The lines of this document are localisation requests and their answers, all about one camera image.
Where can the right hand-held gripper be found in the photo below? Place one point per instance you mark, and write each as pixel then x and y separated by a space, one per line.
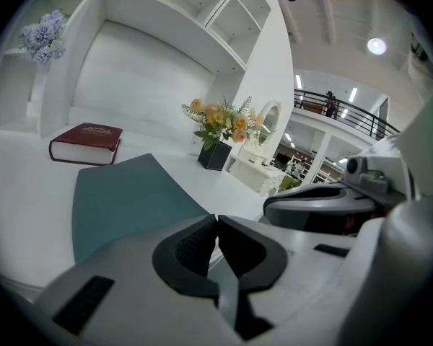
pixel 375 178

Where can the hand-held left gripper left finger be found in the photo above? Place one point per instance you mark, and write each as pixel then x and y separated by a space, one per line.
pixel 187 261

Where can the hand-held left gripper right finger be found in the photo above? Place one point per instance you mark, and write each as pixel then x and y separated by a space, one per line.
pixel 254 258

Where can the grey cover notebook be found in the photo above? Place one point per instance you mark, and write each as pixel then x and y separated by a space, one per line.
pixel 130 200

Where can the white vanity with oval mirror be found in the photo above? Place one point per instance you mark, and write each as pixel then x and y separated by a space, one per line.
pixel 256 168

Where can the black balcony railing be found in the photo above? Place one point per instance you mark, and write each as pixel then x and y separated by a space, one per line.
pixel 361 119

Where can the yellow flowers in black pot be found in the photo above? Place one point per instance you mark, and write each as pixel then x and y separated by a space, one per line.
pixel 220 128

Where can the person's white shirt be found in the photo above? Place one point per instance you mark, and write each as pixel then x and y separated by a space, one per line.
pixel 427 128

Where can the dark red hardcover book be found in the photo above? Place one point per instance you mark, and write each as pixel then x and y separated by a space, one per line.
pixel 90 139

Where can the round ceiling lamp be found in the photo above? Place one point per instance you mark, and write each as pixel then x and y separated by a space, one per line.
pixel 377 46

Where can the white desk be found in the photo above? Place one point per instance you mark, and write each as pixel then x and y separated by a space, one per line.
pixel 29 200

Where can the white shelf cabinet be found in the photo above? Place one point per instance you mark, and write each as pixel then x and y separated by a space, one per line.
pixel 148 49

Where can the pale blue flower bunch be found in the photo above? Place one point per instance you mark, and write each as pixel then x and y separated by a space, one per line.
pixel 43 36

